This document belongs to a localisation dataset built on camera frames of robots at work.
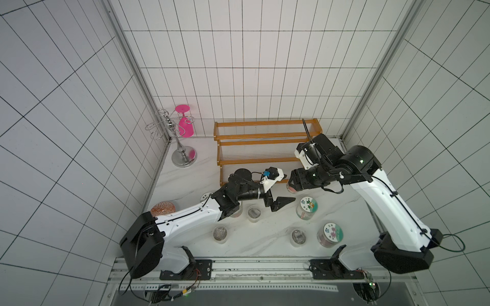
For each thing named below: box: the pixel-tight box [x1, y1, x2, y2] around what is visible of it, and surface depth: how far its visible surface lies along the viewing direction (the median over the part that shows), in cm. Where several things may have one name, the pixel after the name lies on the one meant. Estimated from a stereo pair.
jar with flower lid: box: [296, 196, 319, 221], surface depth 84 cm
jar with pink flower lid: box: [316, 221, 344, 248], surface depth 76 cm
